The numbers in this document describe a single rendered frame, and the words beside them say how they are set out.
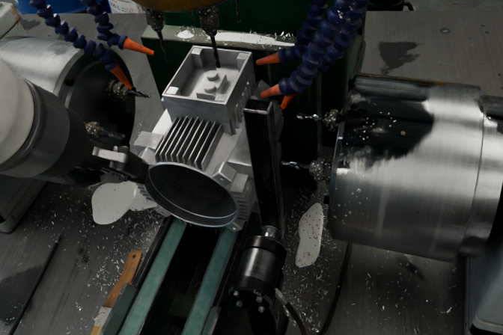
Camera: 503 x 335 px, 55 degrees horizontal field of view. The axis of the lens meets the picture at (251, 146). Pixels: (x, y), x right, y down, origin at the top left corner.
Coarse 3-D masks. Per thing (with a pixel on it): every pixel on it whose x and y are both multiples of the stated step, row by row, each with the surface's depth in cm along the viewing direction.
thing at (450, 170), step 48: (384, 96) 63; (432, 96) 62; (480, 96) 61; (336, 144) 64; (384, 144) 60; (432, 144) 58; (480, 144) 57; (336, 192) 62; (384, 192) 60; (432, 192) 58; (480, 192) 58; (384, 240) 64; (432, 240) 61; (480, 240) 60
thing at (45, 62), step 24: (0, 48) 80; (24, 48) 79; (48, 48) 79; (72, 48) 78; (24, 72) 75; (48, 72) 74; (72, 72) 76; (96, 72) 81; (72, 96) 76; (96, 96) 82; (120, 96) 84; (96, 120) 83; (120, 120) 90; (120, 144) 91
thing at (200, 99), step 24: (192, 48) 77; (192, 72) 78; (216, 72) 74; (240, 72) 72; (168, 96) 70; (192, 96) 74; (216, 96) 69; (240, 96) 73; (216, 120) 71; (240, 120) 74
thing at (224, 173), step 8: (256, 88) 78; (264, 88) 78; (256, 96) 79; (144, 152) 71; (152, 152) 71; (144, 160) 70; (152, 160) 71; (216, 168) 68; (224, 168) 67; (232, 168) 68; (216, 176) 67; (224, 176) 67; (232, 176) 68; (224, 184) 68; (160, 208) 79; (232, 224) 76; (240, 224) 76
